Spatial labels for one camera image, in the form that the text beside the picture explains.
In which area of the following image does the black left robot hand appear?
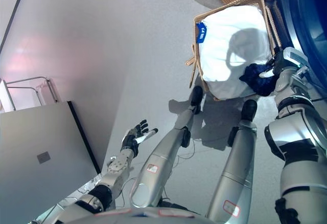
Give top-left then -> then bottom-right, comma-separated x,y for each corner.
120,119 -> 159,157

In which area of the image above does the navy blue garment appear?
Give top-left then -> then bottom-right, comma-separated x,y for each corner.
239,62 -> 278,97

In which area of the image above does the wicker laundry basket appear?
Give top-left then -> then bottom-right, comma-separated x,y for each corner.
184,0 -> 284,102

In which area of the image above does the white basket liner cloth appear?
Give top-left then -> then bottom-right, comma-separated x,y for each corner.
196,4 -> 273,101

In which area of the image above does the dark grey washing machine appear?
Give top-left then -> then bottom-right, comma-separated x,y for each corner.
263,0 -> 327,89

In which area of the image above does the silver left robot leg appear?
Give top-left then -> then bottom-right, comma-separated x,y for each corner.
129,105 -> 195,208

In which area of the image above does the silver robot leg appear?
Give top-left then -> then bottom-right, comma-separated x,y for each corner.
206,120 -> 258,220
129,105 -> 195,208

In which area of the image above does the black left robot foot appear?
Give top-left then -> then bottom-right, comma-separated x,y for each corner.
190,85 -> 204,115

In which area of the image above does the black robot foot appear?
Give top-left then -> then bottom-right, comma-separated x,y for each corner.
241,99 -> 258,123
190,85 -> 204,115

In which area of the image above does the grey robot torso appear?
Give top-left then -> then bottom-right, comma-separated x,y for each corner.
51,207 -> 205,224

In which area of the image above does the grey flat panel box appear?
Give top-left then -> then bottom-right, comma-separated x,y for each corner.
0,100 -> 103,221

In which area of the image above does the silver right robot leg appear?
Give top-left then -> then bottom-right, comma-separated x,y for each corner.
206,120 -> 258,220

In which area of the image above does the metal tube rack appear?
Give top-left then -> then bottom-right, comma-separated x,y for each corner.
0,76 -> 58,113

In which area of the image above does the black right robot foot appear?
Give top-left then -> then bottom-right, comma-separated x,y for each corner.
241,99 -> 258,123

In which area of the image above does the blue fabric label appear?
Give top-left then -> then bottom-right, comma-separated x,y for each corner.
196,21 -> 207,44

